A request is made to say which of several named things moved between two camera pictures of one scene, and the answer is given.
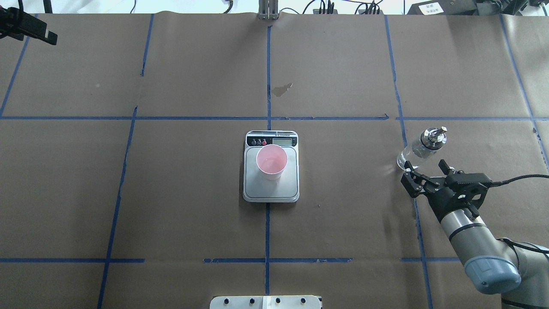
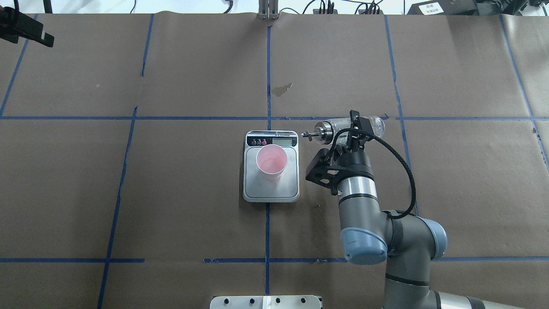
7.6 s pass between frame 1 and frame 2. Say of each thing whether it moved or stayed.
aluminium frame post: stayed
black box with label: stayed
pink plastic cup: stayed
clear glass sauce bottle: moved
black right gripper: moved
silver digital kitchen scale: stayed
